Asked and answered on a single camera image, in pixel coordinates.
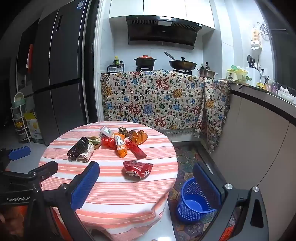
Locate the hexagon patterned floor mat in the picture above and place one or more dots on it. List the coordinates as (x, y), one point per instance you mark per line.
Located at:
(185, 162)

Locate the black mesh sleeve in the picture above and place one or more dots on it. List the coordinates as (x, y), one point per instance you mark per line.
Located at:
(77, 148)

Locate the grey kitchen counter cabinet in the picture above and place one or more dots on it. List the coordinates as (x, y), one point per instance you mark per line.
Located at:
(254, 143)

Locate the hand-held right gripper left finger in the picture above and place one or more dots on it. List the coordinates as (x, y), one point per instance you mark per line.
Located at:
(85, 185)

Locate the green yellow plastic container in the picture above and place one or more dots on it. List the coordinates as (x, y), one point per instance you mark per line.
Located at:
(237, 73)

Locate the black gas stove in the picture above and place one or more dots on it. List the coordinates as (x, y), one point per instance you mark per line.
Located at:
(144, 68)

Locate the hanging yellow bag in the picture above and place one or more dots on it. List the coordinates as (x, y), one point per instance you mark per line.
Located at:
(256, 38)

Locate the orange snack bag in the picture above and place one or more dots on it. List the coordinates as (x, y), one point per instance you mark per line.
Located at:
(139, 136)

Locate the dark sauce bottle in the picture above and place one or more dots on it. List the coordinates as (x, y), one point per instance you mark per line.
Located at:
(121, 67)

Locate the white knife block with knives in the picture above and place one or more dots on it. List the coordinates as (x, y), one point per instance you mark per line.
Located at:
(252, 76)

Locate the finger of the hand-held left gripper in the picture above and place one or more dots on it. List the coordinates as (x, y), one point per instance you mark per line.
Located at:
(20, 153)
(46, 170)

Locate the dark grey refrigerator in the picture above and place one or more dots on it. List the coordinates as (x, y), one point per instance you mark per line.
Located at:
(60, 69)

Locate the beige paper packet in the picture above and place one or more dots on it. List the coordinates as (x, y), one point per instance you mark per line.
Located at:
(86, 154)

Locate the cardboard box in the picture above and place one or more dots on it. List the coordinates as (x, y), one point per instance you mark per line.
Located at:
(34, 127)

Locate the black glass kettle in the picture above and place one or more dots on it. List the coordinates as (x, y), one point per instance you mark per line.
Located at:
(112, 69)

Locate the small white box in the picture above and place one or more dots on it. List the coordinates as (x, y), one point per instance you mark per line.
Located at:
(106, 132)

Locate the blue plastic basket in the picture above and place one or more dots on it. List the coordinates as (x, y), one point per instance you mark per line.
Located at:
(194, 206)

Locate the printed fringed blanket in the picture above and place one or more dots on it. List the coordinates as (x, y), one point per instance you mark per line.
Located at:
(150, 99)
(212, 111)

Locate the steel cooking pot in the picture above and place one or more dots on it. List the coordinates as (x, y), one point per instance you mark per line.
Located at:
(207, 73)

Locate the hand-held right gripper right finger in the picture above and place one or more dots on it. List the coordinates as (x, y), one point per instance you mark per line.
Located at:
(207, 185)

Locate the white wall cabinet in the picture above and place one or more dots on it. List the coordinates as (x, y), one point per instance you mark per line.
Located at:
(161, 7)

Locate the dark brown wrapper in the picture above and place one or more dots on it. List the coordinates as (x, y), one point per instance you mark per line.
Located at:
(123, 131)

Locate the striped cloth covered table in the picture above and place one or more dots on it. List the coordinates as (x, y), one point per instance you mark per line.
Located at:
(108, 192)

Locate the green beige wrapper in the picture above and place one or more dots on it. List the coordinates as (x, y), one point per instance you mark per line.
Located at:
(95, 141)

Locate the black clay pot red lid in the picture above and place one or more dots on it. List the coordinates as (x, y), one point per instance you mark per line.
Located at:
(145, 61)

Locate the crushed red packet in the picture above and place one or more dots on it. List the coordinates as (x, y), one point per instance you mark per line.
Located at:
(137, 170)

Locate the hanging metal strainer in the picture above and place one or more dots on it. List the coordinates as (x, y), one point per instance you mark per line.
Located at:
(264, 29)

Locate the white storage rack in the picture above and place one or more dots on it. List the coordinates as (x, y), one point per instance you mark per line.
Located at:
(19, 115)

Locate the orange packet with white label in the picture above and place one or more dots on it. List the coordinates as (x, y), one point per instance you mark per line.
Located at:
(120, 146)

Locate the yellow cap bottle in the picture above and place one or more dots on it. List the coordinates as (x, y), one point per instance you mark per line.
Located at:
(116, 60)

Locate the black range hood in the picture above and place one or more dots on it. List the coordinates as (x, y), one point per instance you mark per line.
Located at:
(161, 32)

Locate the long red wrapper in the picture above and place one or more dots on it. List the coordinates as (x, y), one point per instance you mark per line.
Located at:
(137, 150)

